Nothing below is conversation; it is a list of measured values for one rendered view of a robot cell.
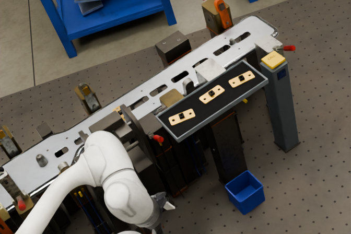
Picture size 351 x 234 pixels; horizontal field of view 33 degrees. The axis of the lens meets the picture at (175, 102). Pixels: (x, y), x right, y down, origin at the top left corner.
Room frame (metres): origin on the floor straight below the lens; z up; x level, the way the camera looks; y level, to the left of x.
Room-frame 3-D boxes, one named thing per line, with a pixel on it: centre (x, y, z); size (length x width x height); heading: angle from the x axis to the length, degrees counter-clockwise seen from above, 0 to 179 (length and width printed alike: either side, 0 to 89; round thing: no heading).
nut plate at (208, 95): (1.40, -0.12, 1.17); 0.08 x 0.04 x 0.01; 110
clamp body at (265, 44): (1.65, -0.41, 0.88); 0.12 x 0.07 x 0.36; 19
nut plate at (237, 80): (1.42, -0.24, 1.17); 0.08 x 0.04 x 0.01; 99
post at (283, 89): (1.47, -0.36, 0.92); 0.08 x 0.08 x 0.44; 19
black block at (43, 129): (1.71, 0.52, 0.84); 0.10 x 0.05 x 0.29; 19
